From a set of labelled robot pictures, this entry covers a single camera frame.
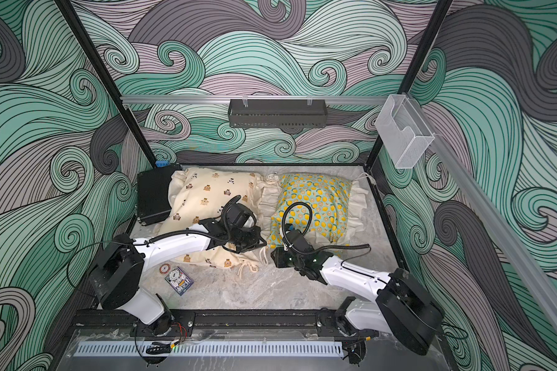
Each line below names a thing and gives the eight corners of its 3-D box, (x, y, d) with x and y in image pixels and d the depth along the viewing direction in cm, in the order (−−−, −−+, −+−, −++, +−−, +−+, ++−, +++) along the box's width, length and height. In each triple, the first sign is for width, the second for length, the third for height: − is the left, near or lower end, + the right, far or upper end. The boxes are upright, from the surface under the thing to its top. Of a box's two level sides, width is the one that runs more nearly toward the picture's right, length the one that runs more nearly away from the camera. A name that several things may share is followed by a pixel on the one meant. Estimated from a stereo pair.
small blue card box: (166, 280, 84) (163, 278, 82) (179, 268, 87) (177, 265, 86) (181, 296, 81) (179, 295, 79) (194, 282, 84) (192, 280, 82)
